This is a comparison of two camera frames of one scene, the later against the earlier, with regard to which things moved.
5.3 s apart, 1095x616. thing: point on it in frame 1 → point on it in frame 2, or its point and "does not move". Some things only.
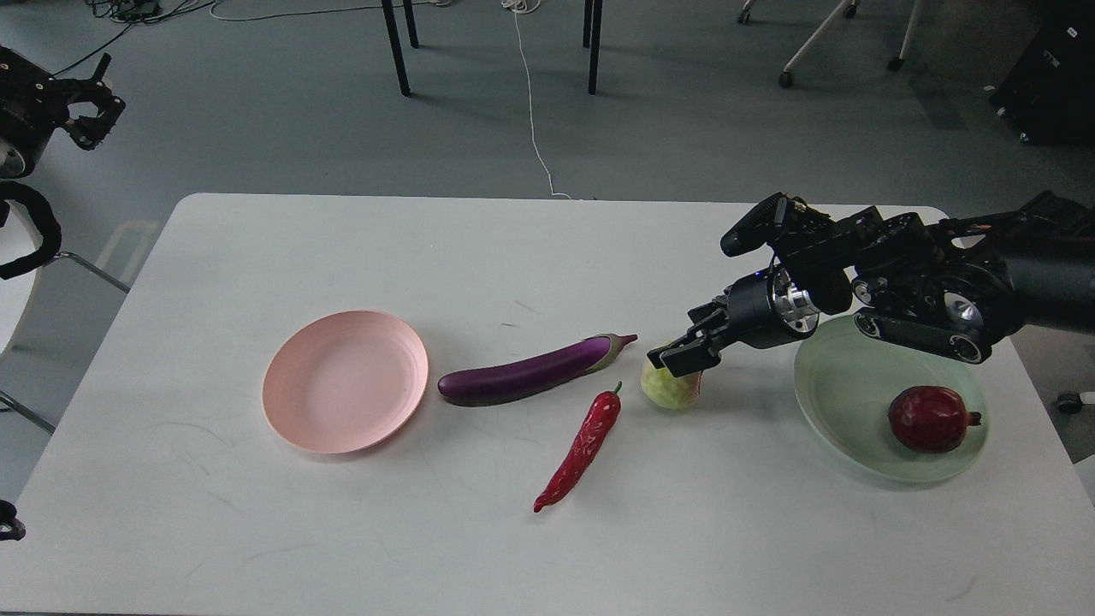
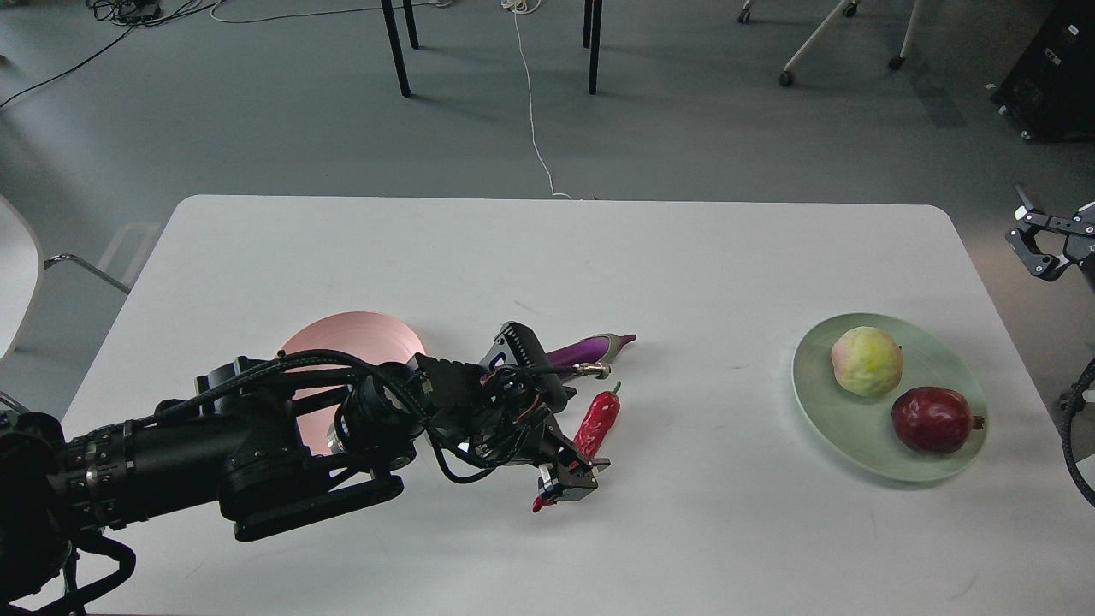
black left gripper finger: [77, 87] → [573, 458]
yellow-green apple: [665, 389] → [867, 361]
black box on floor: [1049, 94] does not move
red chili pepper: [600, 419] does not move
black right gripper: [764, 309] → [1080, 246]
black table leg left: [389, 19] does not move
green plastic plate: [846, 382] does not move
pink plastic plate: [344, 382] does not move
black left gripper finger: [89, 132] → [572, 482]
